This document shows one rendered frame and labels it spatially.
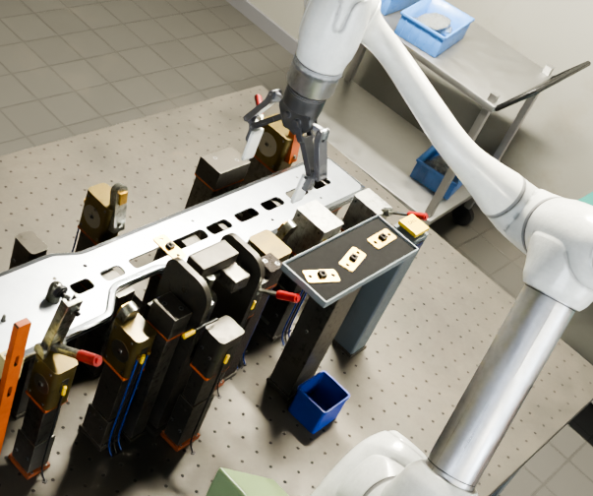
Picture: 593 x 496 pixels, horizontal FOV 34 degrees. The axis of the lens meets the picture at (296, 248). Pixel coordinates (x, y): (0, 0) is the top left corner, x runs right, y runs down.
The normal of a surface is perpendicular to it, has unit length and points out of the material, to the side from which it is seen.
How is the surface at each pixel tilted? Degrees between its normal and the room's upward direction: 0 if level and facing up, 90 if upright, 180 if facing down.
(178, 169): 0
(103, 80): 0
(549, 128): 90
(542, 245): 78
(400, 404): 0
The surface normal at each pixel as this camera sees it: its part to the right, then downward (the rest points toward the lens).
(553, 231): -0.83, -0.35
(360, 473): -0.60, -0.66
